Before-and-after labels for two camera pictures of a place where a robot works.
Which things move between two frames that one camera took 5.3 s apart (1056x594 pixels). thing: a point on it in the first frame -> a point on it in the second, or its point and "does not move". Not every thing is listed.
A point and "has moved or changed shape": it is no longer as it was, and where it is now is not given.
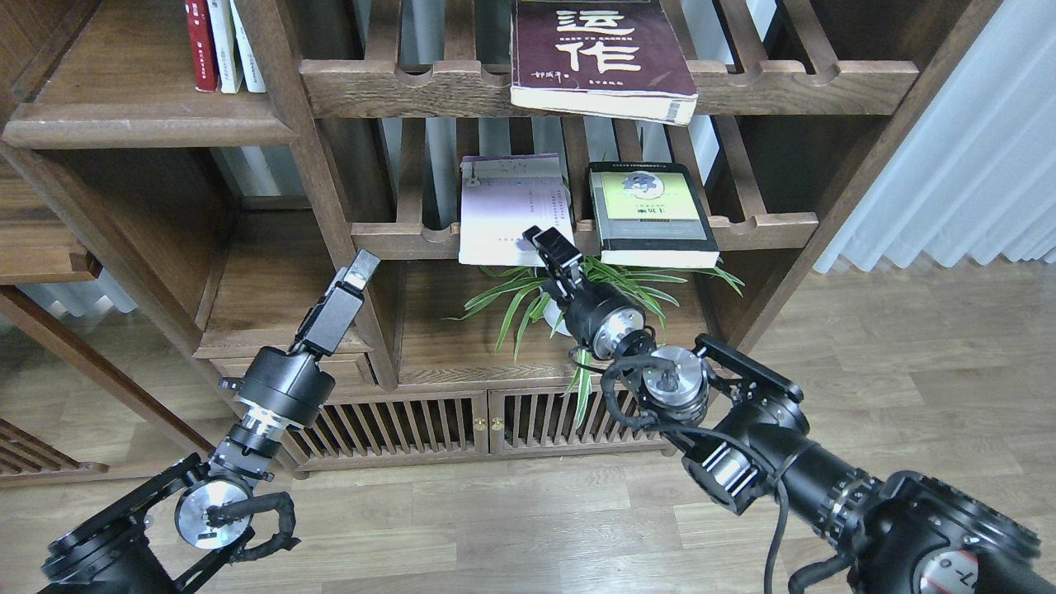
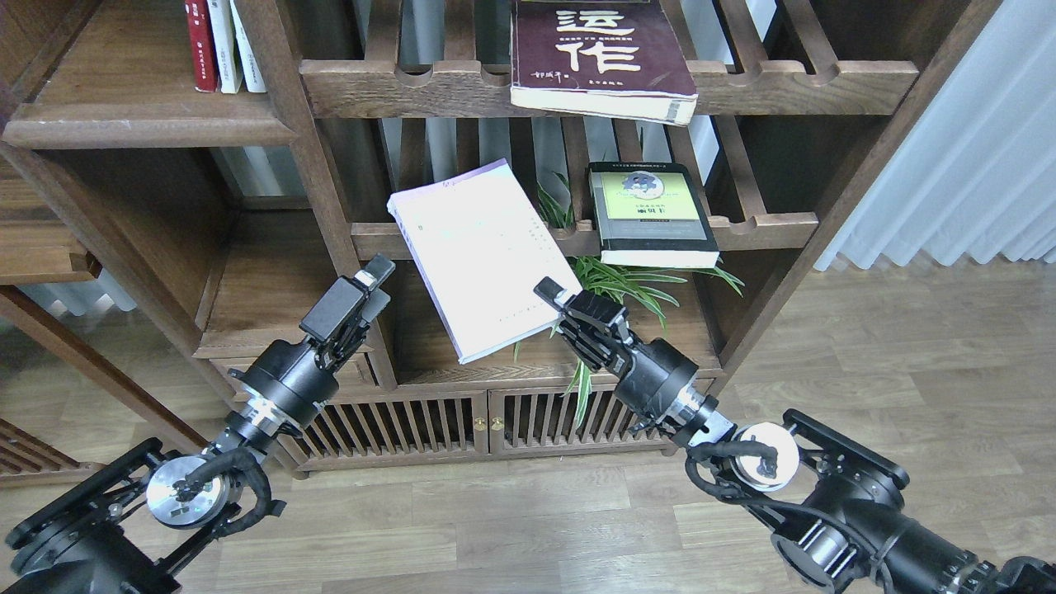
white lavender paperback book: (502, 195) has moved or changed shape
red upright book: (205, 69) does not move
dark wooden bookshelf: (237, 157) does not move
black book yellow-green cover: (649, 214) does not move
